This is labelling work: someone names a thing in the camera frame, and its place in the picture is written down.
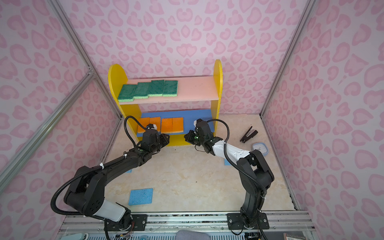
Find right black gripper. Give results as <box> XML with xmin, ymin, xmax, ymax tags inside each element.
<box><xmin>183</xmin><ymin>129</ymin><xmax>207</xmax><ymax>146</ymax></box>

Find orange sponge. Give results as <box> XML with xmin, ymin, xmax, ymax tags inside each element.
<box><xmin>149</xmin><ymin>117</ymin><xmax>162</xmax><ymax>131</ymax></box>
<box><xmin>137</xmin><ymin>118</ymin><xmax>150</xmax><ymax>134</ymax></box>
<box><xmin>161</xmin><ymin>118</ymin><xmax>173</xmax><ymax>134</ymax></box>
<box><xmin>172</xmin><ymin>118</ymin><xmax>184</xmax><ymax>134</ymax></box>

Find green sponge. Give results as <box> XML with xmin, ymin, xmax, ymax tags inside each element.
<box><xmin>118</xmin><ymin>85</ymin><xmax>137</xmax><ymax>103</ymax></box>
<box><xmin>163</xmin><ymin>80</ymin><xmax>178</xmax><ymax>97</ymax></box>
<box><xmin>133</xmin><ymin>82</ymin><xmax>151</xmax><ymax>99</ymax></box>
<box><xmin>148</xmin><ymin>80</ymin><xmax>165</xmax><ymax>97</ymax></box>

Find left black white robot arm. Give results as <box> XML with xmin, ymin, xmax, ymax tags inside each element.
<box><xmin>50</xmin><ymin>129</ymin><xmax>170</xmax><ymax>231</ymax></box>

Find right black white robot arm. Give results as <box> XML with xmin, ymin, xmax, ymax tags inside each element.
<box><xmin>185</xmin><ymin>119</ymin><xmax>275</xmax><ymax>232</ymax></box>

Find yellow shelf with coloured boards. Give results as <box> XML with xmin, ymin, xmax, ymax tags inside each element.
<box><xmin>108</xmin><ymin>60</ymin><xmax>224</xmax><ymax>146</ymax></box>

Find black clip tool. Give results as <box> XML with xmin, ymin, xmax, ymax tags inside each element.
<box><xmin>240</xmin><ymin>126</ymin><xmax>259</xmax><ymax>143</ymax></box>

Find small blue white clock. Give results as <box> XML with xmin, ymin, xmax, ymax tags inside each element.
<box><xmin>252</xmin><ymin>142</ymin><xmax>270</xmax><ymax>157</ymax></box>

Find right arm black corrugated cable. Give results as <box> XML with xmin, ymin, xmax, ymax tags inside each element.
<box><xmin>205</xmin><ymin>118</ymin><xmax>268</xmax><ymax>196</ymax></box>

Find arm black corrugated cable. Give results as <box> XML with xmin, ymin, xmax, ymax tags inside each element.
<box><xmin>205</xmin><ymin>118</ymin><xmax>268</xmax><ymax>196</ymax></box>
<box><xmin>50</xmin><ymin>115</ymin><xmax>148</xmax><ymax>216</ymax></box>

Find left aluminium frame beam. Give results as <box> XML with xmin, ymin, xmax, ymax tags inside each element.
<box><xmin>1</xmin><ymin>70</ymin><xmax>95</xmax><ymax>192</ymax></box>

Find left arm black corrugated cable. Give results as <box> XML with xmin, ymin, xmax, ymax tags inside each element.
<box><xmin>50</xmin><ymin>115</ymin><xmax>148</xmax><ymax>216</ymax></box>

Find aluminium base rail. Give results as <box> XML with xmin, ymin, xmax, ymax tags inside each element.
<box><xmin>55</xmin><ymin>211</ymin><xmax>319</xmax><ymax>240</ymax></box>

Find right aluminium frame post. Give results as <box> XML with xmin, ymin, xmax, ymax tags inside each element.
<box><xmin>260</xmin><ymin>0</ymin><xmax>319</xmax><ymax>119</ymax></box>

